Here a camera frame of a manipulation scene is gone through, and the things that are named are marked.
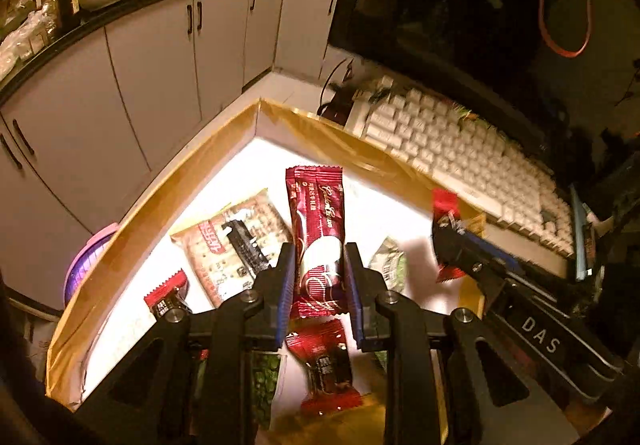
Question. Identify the clear plastic bags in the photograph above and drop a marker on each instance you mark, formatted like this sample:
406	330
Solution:
25	35

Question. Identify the purple plastic basin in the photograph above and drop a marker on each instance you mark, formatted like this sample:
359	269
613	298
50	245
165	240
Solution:
82	270

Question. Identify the black computer monitor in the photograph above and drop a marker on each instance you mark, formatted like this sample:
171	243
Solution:
450	0

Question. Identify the white computer keyboard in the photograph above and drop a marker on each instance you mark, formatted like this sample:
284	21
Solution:
475	160

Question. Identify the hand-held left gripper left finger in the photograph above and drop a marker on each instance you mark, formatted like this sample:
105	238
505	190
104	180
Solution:
285	295

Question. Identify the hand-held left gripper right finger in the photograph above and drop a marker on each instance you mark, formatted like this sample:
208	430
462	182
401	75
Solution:
352	295

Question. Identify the lower kitchen cabinets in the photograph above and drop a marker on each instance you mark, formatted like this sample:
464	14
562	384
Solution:
150	75

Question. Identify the golden snack bag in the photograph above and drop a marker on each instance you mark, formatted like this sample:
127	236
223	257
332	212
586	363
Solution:
345	425

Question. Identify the small red black snack packet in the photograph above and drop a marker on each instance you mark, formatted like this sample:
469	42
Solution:
165	297

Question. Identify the beige biscuit packet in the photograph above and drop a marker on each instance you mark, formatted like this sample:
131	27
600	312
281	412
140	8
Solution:
215	260

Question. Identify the red twisted-end snack packet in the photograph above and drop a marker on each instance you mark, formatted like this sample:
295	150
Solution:
325	370

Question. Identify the light blue booklet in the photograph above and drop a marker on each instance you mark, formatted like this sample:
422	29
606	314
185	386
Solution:
582	245

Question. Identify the green white snack packet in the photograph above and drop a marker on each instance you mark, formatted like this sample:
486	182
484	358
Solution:
390	265

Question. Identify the dark red snack bar packet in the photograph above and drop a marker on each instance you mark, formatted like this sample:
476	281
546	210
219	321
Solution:
317	225

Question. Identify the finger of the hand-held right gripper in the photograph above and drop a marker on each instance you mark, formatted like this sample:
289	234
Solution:
492	250
457	252

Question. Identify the gold cardboard box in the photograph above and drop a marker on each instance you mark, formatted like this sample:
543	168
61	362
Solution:
150	205

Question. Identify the bright red candy packet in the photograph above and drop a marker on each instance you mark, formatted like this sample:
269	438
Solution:
445	202

